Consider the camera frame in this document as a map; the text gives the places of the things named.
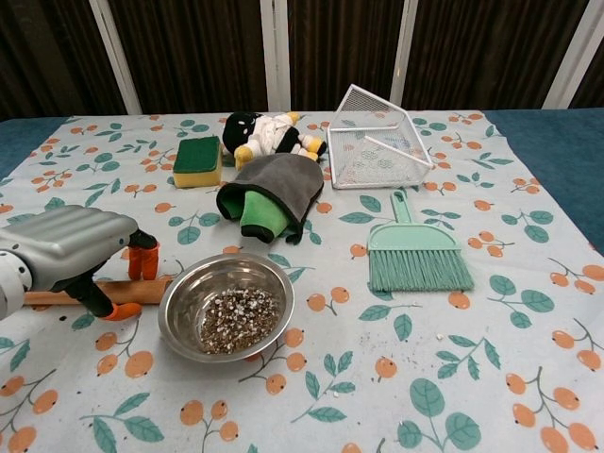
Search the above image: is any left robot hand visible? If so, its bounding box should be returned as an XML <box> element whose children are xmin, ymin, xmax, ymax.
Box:
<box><xmin>0</xmin><ymin>205</ymin><xmax>161</xmax><ymax>322</ymax></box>

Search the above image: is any wooden stick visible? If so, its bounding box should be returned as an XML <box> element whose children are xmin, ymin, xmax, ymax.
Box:
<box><xmin>23</xmin><ymin>277</ymin><xmax>175</xmax><ymax>308</ymax></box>

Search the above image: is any metal bowl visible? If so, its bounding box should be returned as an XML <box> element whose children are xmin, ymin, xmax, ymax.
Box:
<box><xmin>158</xmin><ymin>253</ymin><xmax>296</xmax><ymax>364</ymax></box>

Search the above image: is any dark potting soil with perlite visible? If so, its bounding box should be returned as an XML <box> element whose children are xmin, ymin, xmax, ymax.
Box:
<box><xmin>197</xmin><ymin>287</ymin><xmax>282</xmax><ymax>355</ymax></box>

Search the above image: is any mint green hand brush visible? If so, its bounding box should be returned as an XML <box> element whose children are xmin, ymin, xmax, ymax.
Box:
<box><xmin>366</xmin><ymin>191</ymin><xmax>476</xmax><ymax>293</ymax></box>

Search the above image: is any green yellow sponge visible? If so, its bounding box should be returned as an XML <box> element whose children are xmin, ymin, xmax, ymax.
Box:
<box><xmin>172</xmin><ymin>135</ymin><xmax>224</xmax><ymax>189</ymax></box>

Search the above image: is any green cylinder object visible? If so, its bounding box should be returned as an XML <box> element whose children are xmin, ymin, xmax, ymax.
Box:
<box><xmin>238</xmin><ymin>188</ymin><xmax>292</xmax><ymax>243</ymax></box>

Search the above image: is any grey cloth mitt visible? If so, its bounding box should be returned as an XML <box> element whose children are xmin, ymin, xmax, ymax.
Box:
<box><xmin>215</xmin><ymin>153</ymin><xmax>326</xmax><ymax>245</ymax></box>

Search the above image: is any black white plush doll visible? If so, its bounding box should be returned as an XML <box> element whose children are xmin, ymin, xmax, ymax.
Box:
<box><xmin>221</xmin><ymin>110</ymin><xmax>327</xmax><ymax>171</ymax></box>

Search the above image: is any white frame post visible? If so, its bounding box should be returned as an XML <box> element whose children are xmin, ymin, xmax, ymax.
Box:
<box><xmin>542</xmin><ymin>0</ymin><xmax>604</xmax><ymax>110</ymax></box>
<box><xmin>89</xmin><ymin>0</ymin><xmax>143</xmax><ymax>115</ymax></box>
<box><xmin>260</xmin><ymin>0</ymin><xmax>292</xmax><ymax>112</ymax></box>

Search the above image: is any white wire mesh basket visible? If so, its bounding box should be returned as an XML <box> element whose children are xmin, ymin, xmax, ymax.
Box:
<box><xmin>327</xmin><ymin>83</ymin><xmax>436</xmax><ymax>191</ymax></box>

